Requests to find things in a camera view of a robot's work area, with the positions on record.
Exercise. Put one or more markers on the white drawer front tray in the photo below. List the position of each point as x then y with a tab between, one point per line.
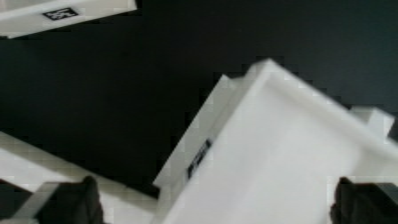
31	16

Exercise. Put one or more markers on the large white drawer box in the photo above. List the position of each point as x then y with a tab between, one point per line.
277	142

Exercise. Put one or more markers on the white L-shaped boundary frame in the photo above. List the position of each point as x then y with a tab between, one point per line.
38	171

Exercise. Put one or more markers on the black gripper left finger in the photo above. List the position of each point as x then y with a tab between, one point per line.
74	206

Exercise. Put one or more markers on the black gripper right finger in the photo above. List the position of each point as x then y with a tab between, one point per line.
365	203

